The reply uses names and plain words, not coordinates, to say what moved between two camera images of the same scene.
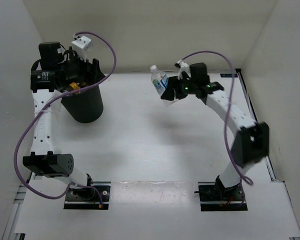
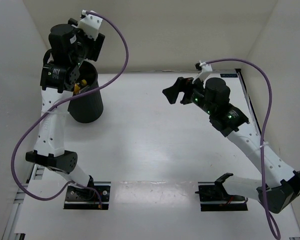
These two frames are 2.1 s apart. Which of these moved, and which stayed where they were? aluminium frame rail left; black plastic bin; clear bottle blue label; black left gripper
Moved: black left gripper; clear bottle blue label
Stayed: black plastic bin; aluminium frame rail left
